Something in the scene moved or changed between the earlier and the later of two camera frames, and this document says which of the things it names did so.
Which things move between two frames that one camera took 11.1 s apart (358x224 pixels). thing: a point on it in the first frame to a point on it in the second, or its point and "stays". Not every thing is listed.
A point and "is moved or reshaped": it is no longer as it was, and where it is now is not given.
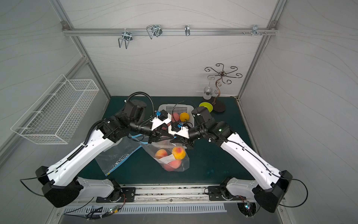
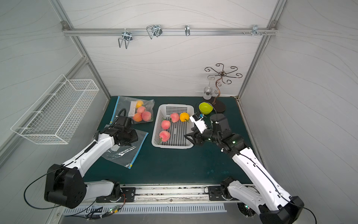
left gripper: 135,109 to 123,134
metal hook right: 255,30 stays
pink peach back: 175,117 stays
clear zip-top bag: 172,157 to 140,110
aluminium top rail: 169,31 stays
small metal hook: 187,31 stays
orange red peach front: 161,153 is moved or reshaped
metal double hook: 127,36 stays
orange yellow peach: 178,152 is moved or reshaped
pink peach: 172,165 to 146,116
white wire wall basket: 52,117 stays
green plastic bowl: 207,105 stays
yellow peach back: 184,116 stays
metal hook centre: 155,30 stays
